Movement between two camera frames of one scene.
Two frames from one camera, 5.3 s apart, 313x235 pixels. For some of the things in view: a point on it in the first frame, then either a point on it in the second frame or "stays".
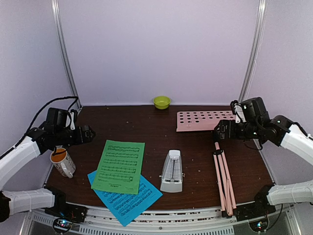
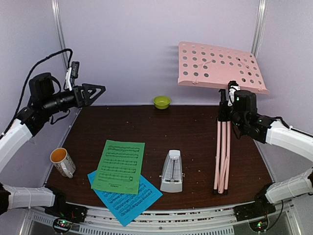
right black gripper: (223, 124) -> (222, 114)
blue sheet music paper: (126, 206) stays
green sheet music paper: (120, 167) stays
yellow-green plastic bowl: (162, 102) stays
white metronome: (171, 180) stays
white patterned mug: (62, 162) stays
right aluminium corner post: (262, 14) stays
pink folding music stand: (189, 121) -> (216, 67)
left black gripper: (80, 139) -> (86, 100)
